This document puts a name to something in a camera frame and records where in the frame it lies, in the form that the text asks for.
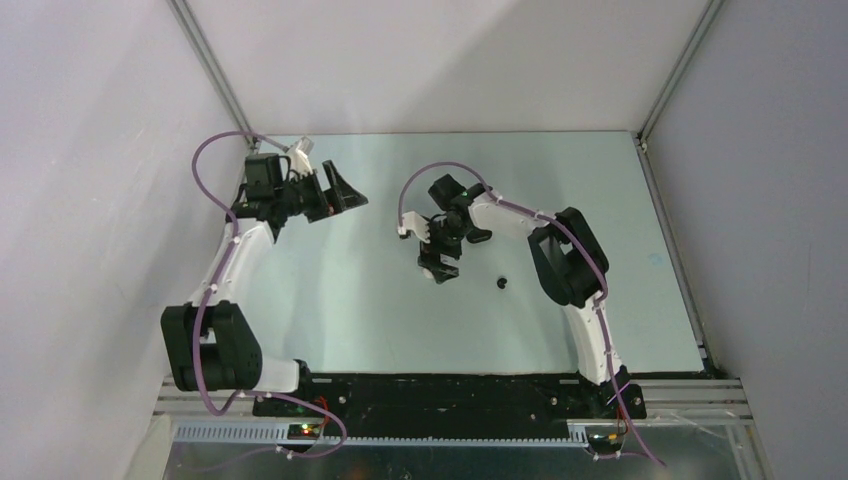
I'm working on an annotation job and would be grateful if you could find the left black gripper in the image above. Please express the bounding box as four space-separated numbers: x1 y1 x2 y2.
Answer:
274 161 366 224

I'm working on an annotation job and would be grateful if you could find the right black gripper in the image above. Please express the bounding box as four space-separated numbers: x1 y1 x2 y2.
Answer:
418 216 471 284

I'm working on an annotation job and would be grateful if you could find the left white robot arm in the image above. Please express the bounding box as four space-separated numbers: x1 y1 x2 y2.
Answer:
160 147 368 417

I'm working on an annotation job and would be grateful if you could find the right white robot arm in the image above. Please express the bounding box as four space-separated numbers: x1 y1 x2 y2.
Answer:
397 175 622 418

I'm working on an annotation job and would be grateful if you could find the black earbud charging case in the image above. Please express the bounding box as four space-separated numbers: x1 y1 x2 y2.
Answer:
465 227 493 244

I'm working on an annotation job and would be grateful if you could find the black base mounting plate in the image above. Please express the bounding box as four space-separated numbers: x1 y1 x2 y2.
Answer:
252 373 647 440

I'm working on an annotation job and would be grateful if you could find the left controller board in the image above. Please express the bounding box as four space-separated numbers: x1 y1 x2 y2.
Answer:
287 423 323 441

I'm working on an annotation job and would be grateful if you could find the controller board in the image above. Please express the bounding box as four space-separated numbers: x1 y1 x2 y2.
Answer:
287 423 323 441
587 433 626 450

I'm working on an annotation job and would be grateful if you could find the right controller board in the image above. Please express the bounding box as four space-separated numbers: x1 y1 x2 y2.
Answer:
587 433 626 450

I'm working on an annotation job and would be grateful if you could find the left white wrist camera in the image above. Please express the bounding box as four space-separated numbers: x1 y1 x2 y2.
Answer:
286 136 314 178

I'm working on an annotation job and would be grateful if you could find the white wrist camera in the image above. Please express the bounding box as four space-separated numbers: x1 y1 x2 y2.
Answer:
397 211 431 243
286 136 314 178

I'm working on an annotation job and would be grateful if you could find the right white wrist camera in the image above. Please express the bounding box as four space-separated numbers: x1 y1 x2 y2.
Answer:
397 211 431 243

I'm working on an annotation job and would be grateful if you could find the grey slotted cable duct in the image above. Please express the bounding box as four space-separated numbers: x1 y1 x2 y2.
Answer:
173 422 590 448

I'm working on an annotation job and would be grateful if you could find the aluminium frame rail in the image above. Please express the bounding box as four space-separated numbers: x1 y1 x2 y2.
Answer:
152 379 753 424

